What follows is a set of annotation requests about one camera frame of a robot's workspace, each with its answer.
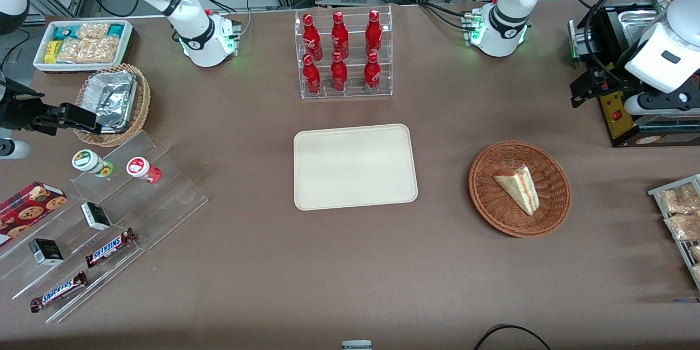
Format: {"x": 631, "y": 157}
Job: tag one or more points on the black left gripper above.
{"x": 611, "y": 77}

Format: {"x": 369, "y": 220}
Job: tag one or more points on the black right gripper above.
{"x": 16, "y": 111}

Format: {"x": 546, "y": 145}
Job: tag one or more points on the triangular sandwich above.
{"x": 519, "y": 188}

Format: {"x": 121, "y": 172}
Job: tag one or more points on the aluminium foil tray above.
{"x": 112, "y": 98}

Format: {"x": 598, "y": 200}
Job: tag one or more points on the light tan wicker basket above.
{"x": 143, "y": 98}

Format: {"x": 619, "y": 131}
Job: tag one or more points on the brown round wicker basket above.
{"x": 492, "y": 202}

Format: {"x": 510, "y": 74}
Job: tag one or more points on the beige plastic tray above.
{"x": 355, "y": 167}

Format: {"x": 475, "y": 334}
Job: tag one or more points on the green lid yogurt cup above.
{"x": 87, "y": 161}

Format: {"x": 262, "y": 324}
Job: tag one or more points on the white rectangular snack bin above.
{"x": 41, "y": 63}

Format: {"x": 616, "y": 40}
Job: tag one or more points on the yellow snack pack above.
{"x": 51, "y": 52}

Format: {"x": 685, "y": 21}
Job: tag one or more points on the large clear cracker bag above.
{"x": 90, "y": 50}

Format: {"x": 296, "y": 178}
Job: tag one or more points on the black food warmer cabinet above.
{"x": 656, "y": 132}

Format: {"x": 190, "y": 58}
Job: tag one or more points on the teal snack pack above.
{"x": 63, "y": 33}
{"x": 116, "y": 30}

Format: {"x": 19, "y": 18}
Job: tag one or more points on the red lid yogurt cup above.
{"x": 139, "y": 167}

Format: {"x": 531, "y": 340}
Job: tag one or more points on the steel food pan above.
{"x": 640, "y": 19}

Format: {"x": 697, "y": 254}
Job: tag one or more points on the small clear cracker bag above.
{"x": 93, "y": 30}

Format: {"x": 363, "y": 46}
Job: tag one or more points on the red tartan cookie box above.
{"x": 27, "y": 210}

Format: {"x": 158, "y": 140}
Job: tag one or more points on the small black carton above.
{"x": 46, "y": 251}
{"x": 95, "y": 216}

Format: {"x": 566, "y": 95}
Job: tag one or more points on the clear acrylic stepped display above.
{"x": 164, "y": 197}

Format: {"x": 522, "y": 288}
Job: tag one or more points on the snickers bar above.
{"x": 109, "y": 248}
{"x": 57, "y": 291}

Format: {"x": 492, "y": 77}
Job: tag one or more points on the clear bag of pastries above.
{"x": 681, "y": 199}
{"x": 683, "y": 227}

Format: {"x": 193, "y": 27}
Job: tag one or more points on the red cola bottle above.
{"x": 339, "y": 74}
{"x": 339, "y": 35}
{"x": 311, "y": 76}
{"x": 373, "y": 33}
{"x": 311, "y": 35}
{"x": 372, "y": 74}

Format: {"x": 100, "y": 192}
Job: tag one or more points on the clear acrylic bottle rack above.
{"x": 353, "y": 93}

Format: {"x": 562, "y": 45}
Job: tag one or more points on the grey box at table edge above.
{"x": 356, "y": 345}

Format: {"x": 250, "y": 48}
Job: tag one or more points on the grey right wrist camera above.
{"x": 13, "y": 149}

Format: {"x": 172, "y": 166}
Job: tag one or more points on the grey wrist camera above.
{"x": 656, "y": 104}
{"x": 13, "y": 149}

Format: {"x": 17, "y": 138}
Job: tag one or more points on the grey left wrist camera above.
{"x": 656, "y": 104}

